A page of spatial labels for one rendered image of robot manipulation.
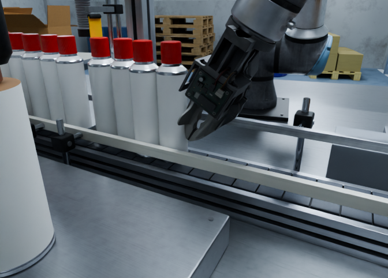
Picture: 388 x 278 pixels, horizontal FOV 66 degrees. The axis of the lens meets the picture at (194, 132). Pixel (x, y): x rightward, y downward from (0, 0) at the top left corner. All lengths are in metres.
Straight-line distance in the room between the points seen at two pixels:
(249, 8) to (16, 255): 0.37
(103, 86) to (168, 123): 0.15
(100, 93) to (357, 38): 6.77
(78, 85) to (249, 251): 0.44
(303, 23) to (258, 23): 0.52
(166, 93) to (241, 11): 0.18
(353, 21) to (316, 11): 6.24
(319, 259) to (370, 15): 6.84
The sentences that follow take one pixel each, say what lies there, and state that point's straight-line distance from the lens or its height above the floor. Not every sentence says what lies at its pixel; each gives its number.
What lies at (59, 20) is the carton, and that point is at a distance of 2.36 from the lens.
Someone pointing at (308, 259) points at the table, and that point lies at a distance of 0.45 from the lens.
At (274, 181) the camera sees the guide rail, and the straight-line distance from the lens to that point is 0.45.
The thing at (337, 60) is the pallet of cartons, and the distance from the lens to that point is 5.84.
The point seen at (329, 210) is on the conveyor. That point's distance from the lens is 0.46.
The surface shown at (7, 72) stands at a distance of 0.81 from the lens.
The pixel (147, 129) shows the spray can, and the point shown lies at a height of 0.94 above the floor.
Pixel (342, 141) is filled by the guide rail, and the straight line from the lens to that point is 0.49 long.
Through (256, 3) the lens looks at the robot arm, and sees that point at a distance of 0.39.
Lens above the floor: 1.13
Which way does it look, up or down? 22 degrees down
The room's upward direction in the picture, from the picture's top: straight up
